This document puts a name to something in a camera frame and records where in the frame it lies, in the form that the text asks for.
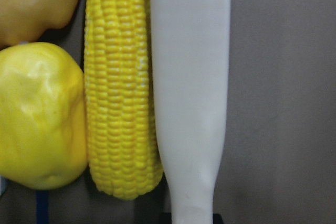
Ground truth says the yellow toy corn cob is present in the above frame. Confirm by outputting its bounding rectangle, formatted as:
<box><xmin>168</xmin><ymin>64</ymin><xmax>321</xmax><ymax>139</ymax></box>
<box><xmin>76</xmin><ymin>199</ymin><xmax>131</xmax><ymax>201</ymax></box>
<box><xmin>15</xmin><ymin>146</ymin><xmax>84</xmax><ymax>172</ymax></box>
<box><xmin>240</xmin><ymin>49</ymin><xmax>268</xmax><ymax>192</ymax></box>
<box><xmin>84</xmin><ymin>0</ymin><xmax>163</xmax><ymax>200</ymax></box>

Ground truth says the beige hand brush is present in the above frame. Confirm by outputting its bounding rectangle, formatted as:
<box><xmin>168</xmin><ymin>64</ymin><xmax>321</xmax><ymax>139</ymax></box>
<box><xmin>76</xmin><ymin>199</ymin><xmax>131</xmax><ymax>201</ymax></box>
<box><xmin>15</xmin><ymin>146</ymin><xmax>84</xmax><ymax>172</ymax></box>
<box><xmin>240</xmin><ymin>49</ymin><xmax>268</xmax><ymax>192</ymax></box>
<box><xmin>151</xmin><ymin>0</ymin><xmax>230</xmax><ymax>223</ymax></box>

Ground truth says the yellow toy pepper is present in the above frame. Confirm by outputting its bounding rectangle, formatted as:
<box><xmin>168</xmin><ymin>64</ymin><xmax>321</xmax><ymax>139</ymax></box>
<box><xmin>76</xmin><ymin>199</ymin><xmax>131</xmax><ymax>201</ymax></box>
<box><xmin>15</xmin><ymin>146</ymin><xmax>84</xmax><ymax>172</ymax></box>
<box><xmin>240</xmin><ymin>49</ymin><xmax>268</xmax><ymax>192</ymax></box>
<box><xmin>1</xmin><ymin>42</ymin><xmax>87</xmax><ymax>190</ymax></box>

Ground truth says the orange toy ginger root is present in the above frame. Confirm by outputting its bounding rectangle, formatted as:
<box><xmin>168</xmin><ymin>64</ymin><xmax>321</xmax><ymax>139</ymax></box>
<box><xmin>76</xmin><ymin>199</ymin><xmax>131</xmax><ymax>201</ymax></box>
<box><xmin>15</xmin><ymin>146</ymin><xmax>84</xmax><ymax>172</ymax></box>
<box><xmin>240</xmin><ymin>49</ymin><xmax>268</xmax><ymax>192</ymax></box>
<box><xmin>1</xmin><ymin>0</ymin><xmax>78</xmax><ymax>48</ymax></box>

